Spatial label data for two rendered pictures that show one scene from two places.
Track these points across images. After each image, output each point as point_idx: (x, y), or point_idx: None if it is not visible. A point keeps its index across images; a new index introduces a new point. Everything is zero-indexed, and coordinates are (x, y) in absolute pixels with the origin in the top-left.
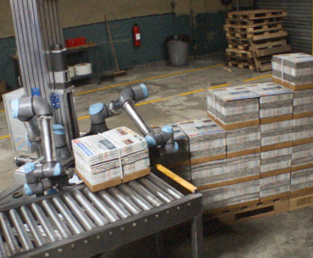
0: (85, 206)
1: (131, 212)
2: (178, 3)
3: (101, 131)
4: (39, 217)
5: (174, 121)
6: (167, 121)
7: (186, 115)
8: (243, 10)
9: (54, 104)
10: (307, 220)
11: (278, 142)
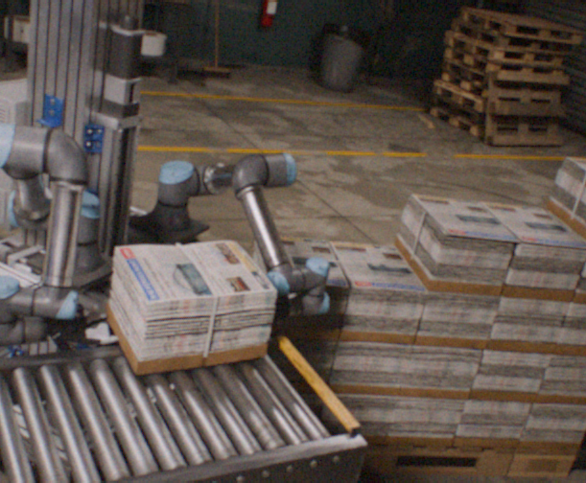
0: (113, 408)
1: (211, 448)
2: None
3: (175, 222)
4: None
5: (307, 208)
6: (293, 204)
7: (331, 201)
8: (492, 7)
9: (90, 145)
10: None
11: (527, 340)
